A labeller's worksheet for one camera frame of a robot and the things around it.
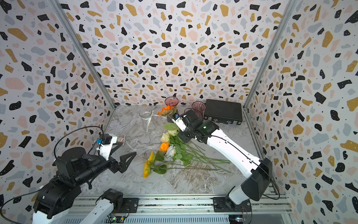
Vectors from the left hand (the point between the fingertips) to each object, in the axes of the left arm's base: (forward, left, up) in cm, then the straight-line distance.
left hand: (128, 148), depth 59 cm
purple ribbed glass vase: (+40, -33, -16) cm, 54 cm away
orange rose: (+17, -10, -29) cm, 35 cm away
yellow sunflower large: (+2, -8, -30) cm, 32 cm away
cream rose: (+28, -18, -27) cm, 43 cm away
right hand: (+15, -22, -10) cm, 28 cm away
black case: (+54, -58, -36) cm, 87 cm away
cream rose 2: (+26, -15, -26) cm, 39 cm away
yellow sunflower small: (+8, -3, -28) cm, 30 cm away
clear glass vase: (+38, +4, -21) cm, 44 cm away
